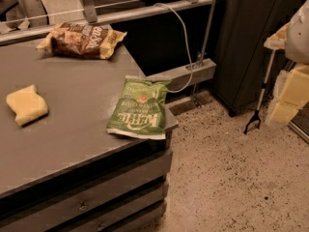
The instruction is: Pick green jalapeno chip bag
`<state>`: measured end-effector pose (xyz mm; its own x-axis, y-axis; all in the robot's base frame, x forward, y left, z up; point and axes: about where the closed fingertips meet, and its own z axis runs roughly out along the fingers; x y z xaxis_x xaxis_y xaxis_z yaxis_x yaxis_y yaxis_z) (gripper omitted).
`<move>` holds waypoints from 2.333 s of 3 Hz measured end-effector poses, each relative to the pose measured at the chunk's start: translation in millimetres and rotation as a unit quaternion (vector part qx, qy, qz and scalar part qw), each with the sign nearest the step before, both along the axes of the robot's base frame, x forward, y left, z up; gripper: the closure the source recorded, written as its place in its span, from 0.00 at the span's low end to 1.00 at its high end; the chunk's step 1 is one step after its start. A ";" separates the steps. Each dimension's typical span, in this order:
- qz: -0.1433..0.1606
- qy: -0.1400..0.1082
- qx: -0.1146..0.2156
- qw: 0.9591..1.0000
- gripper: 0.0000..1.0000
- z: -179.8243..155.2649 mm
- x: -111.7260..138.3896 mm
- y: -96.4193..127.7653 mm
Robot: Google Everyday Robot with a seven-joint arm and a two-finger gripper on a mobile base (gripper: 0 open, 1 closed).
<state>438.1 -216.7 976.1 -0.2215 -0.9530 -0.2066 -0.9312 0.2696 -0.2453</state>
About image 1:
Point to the green jalapeno chip bag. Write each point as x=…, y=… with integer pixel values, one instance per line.
x=140, y=110

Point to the dark tall cabinet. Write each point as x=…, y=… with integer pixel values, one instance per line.
x=240, y=57

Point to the yellow foam blocks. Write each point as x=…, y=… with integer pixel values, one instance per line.
x=290, y=94

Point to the brown sea salt chip bag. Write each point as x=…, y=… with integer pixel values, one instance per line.
x=82, y=41

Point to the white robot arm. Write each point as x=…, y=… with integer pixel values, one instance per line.
x=297, y=37

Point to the yellow sponge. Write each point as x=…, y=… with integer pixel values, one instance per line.
x=27, y=105

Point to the grey drawer cabinet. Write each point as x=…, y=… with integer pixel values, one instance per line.
x=65, y=173

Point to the reacher grabber tool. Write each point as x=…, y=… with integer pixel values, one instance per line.
x=256, y=116

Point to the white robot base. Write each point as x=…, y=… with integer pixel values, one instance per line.
x=14, y=12

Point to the grey metal rail frame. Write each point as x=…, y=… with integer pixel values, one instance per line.
x=182, y=76

